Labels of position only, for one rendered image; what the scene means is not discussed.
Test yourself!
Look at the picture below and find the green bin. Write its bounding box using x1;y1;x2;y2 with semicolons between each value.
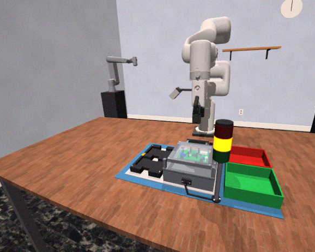
223;162;284;209

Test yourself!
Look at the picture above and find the red bin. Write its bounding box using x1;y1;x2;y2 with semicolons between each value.
229;146;272;169

